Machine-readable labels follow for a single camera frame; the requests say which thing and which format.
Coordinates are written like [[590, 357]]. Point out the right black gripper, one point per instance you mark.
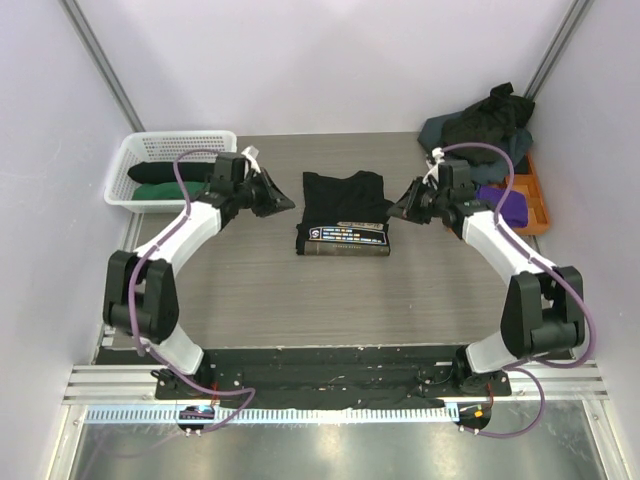
[[417, 201]]

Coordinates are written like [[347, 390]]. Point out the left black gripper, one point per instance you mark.
[[270, 208]]

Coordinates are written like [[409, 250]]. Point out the black t shirt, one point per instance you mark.
[[344, 217], [155, 173]]

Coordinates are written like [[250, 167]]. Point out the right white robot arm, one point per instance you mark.
[[541, 312]]

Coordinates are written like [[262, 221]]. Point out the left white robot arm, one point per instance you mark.
[[141, 297]]

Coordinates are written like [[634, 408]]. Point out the grey blue shirt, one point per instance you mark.
[[500, 170]]

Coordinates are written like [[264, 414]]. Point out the rolled green t shirt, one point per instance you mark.
[[166, 191]]

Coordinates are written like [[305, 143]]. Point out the purple folded cloth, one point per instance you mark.
[[514, 210]]

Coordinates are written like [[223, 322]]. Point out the rolled black t shirt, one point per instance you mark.
[[155, 173]]

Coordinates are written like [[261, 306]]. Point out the dark green crumpled shirt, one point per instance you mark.
[[499, 120]]

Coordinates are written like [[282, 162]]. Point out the orange compartment tray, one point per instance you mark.
[[539, 221]]

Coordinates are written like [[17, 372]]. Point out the white plastic basket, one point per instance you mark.
[[154, 147]]

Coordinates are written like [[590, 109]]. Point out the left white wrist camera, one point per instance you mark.
[[251, 154]]

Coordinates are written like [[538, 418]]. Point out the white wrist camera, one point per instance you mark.
[[433, 160], [251, 154]]

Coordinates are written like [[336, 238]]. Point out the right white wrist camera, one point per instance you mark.
[[433, 160]]

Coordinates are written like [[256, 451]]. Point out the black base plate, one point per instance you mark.
[[324, 378]]

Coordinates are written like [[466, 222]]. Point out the white slotted cable duct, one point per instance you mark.
[[202, 414]]

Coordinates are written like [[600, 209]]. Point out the left aluminium corner post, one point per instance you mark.
[[98, 56]]

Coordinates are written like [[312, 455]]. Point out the aluminium corner post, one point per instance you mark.
[[98, 56], [575, 15]]

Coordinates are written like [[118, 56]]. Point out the right aluminium corner post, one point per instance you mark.
[[575, 15]]

